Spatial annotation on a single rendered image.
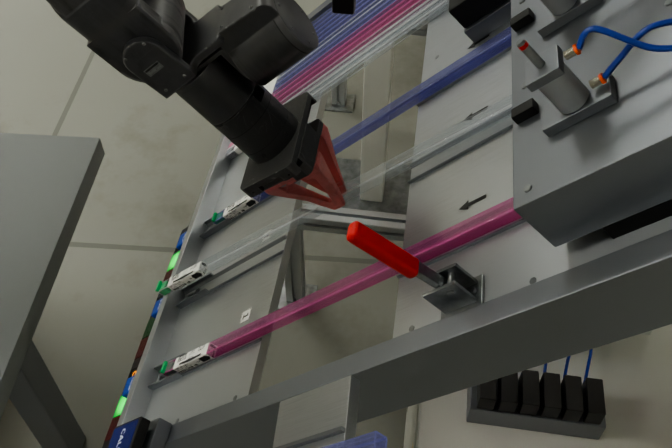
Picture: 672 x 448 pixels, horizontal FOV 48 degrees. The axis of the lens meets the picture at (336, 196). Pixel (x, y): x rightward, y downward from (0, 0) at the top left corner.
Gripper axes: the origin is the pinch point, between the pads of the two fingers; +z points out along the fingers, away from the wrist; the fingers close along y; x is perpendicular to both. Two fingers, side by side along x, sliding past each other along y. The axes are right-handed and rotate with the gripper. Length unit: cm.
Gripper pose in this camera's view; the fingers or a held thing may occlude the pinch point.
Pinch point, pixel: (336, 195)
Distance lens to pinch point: 76.2
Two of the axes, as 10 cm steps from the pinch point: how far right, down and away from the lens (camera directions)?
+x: -7.7, 3.5, 5.4
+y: 1.3, -7.3, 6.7
